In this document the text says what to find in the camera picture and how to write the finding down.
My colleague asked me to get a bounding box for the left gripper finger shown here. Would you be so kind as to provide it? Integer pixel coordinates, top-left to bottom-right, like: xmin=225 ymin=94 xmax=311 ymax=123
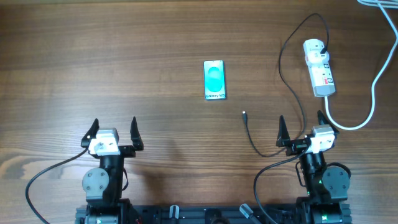
xmin=80 ymin=118 xmax=100 ymax=148
xmin=130 ymin=116 xmax=144 ymax=151

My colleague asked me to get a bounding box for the black USB charging cable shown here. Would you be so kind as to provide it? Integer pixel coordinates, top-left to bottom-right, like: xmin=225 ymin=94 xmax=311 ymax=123
xmin=242 ymin=12 xmax=330 ymax=158

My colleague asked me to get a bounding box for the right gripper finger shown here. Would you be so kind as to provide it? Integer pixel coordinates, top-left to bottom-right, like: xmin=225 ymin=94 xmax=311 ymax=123
xmin=317 ymin=110 xmax=340 ymax=135
xmin=275 ymin=115 xmax=290 ymax=147

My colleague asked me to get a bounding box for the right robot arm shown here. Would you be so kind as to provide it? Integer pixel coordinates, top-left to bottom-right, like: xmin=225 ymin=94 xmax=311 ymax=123
xmin=276 ymin=111 xmax=352 ymax=224

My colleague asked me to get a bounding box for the teal screen smartphone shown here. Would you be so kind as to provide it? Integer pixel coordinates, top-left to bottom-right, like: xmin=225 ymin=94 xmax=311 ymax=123
xmin=203 ymin=60 xmax=226 ymax=100

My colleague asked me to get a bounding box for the white power strip cord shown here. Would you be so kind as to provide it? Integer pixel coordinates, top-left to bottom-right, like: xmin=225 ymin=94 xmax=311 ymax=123
xmin=324 ymin=0 xmax=398 ymax=131

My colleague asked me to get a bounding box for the white USB charger plug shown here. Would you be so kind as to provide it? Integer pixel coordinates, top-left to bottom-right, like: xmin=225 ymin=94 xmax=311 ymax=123
xmin=305 ymin=50 xmax=329 ymax=67

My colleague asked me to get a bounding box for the white power strip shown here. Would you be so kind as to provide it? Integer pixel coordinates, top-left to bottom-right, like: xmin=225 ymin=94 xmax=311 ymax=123
xmin=303 ymin=39 xmax=336 ymax=98

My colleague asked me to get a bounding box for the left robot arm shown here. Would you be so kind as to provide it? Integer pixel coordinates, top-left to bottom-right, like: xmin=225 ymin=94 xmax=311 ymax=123
xmin=75 ymin=118 xmax=144 ymax=224

